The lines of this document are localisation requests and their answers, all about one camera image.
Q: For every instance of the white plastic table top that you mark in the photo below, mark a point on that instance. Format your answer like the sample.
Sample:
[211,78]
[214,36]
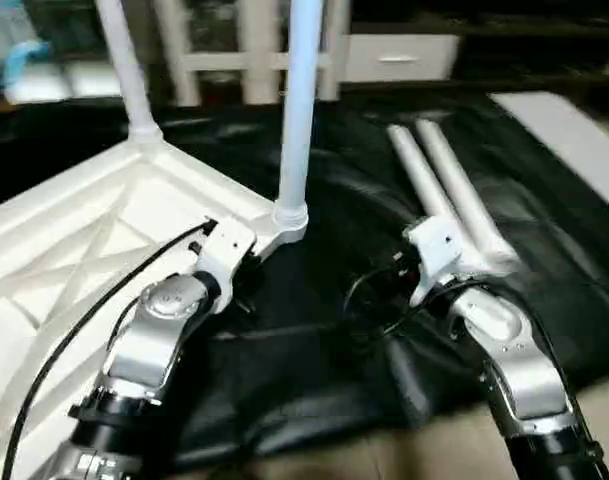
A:
[84,260]

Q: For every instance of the white plastic table leg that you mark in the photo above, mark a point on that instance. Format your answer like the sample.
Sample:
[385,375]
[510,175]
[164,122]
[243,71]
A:
[299,110]
[464,190]
[424,180]
[126,70]

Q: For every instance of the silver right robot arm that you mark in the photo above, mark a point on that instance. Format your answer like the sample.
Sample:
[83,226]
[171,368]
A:
[514,360]

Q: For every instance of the black work mat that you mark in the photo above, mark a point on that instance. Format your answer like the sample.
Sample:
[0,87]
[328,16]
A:
[364,330]

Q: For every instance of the white low drawer unit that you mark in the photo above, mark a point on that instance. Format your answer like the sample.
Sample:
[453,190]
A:
[399,58]

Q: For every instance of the white sheet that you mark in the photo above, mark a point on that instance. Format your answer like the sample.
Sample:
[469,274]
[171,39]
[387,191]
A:
[574,140]

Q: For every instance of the white glass-door cabinet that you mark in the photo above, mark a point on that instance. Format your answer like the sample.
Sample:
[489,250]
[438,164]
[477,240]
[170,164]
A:
[244,50]

